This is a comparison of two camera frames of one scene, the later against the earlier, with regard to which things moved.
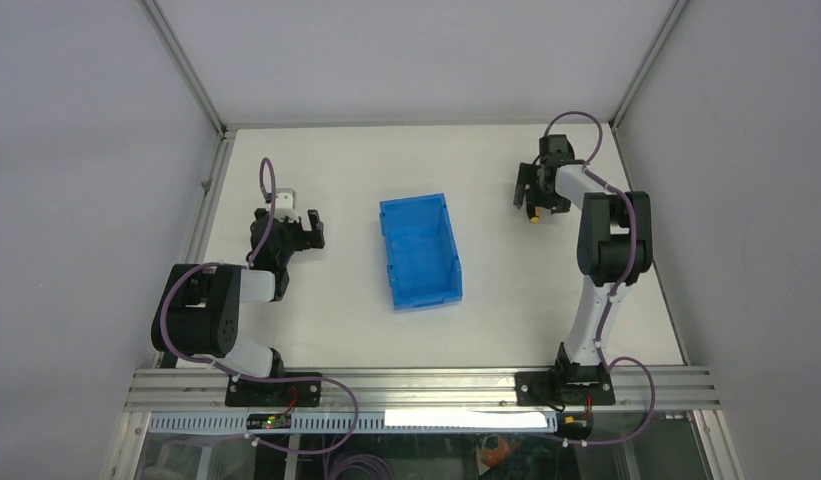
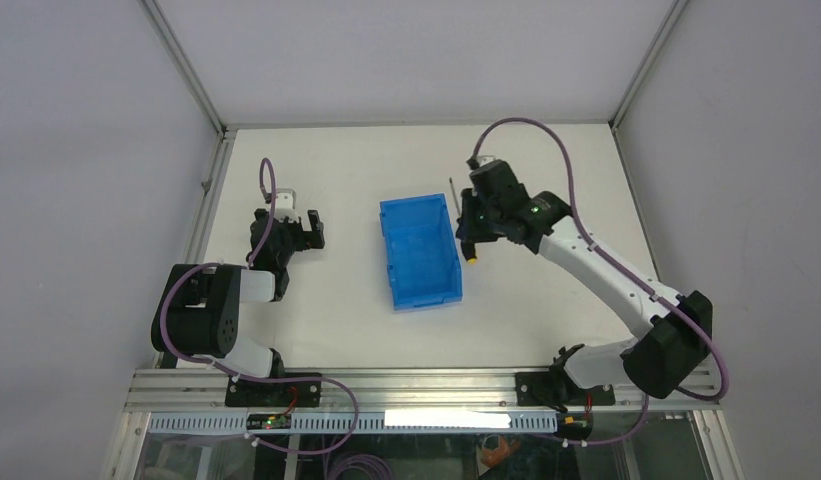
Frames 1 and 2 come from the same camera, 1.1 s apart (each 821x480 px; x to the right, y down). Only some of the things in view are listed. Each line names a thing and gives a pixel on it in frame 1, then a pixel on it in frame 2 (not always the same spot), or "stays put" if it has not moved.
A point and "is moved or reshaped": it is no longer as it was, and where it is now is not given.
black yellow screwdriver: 532,212 is moved or reshaped
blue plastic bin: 422,253 stays put
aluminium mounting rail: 691,390 stays put
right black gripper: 535,192 → 471,228
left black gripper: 301,234 stays put
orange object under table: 498,455 stays put
